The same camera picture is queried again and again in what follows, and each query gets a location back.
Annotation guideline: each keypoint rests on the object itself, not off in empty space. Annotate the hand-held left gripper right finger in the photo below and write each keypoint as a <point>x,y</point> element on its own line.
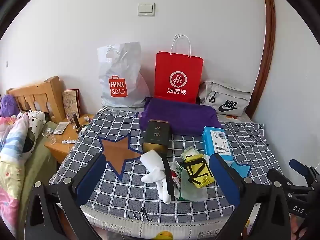
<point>225,177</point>

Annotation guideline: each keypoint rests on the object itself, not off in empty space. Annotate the dark tea box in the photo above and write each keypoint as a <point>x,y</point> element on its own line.
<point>156,135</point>

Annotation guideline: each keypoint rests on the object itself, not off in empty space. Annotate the yellow mesh pouch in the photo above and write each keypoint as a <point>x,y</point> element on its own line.
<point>197,170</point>

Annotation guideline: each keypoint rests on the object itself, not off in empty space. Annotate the white glove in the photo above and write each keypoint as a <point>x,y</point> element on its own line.
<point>151,163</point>
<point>165,192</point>

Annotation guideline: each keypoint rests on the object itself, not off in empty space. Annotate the purple plush toy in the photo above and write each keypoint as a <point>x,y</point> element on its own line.
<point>8,105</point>

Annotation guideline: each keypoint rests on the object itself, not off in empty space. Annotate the wooden headboard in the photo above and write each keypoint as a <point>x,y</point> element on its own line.
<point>37,97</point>

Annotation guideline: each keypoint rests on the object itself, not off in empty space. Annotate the wooden nightstand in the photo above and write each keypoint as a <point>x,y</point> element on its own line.
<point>65,150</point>

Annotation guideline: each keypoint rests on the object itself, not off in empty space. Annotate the clear plastic pouch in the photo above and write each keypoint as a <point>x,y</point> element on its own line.
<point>192,193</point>

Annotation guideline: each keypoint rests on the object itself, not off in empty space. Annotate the white wall light switch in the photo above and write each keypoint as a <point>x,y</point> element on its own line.
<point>146,9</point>

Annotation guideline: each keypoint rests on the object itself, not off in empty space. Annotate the green white packet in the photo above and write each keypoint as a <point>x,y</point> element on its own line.
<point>191,152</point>

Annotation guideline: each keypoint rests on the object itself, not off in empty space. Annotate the leaning books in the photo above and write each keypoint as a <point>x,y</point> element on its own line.
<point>71,102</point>

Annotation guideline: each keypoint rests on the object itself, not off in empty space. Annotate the wooden door frame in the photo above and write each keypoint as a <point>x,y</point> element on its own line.
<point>265,50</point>

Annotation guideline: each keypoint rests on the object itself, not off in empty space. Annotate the purple towel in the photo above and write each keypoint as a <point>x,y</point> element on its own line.
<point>180,115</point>

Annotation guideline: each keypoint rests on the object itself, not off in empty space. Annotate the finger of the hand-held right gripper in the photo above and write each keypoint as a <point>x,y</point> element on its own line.
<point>275,174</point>
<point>298,166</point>

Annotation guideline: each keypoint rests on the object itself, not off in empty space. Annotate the white plastic shopping bag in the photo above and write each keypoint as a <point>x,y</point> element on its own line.
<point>120,80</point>

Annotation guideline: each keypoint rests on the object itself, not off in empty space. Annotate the green bed sheet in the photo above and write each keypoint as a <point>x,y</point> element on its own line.
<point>37,160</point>

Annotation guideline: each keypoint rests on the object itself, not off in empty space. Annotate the grey plaid blanket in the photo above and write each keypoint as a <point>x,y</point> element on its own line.
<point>125,192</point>

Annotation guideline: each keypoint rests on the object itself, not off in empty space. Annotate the small red printed packet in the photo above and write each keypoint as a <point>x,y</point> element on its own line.
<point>175,175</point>

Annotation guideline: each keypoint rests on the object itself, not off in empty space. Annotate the red paper bag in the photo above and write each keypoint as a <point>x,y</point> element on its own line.
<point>178,75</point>

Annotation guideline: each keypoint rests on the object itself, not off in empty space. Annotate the grey waist bag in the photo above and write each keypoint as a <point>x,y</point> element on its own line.
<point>225,100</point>

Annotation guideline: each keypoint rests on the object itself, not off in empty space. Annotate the clear glass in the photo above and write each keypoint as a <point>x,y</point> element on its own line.
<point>50,135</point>

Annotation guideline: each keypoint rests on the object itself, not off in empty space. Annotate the white marker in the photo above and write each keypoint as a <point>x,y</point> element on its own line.
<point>69,141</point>

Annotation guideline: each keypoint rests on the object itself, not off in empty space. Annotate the colourful patterned quilt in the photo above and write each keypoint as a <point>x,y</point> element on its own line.
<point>15,142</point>

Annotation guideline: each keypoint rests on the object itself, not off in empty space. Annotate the blue tissue pack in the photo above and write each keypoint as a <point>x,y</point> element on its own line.
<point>216,140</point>

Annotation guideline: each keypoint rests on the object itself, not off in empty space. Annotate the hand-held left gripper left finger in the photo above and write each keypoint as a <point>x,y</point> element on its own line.
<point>90,177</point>

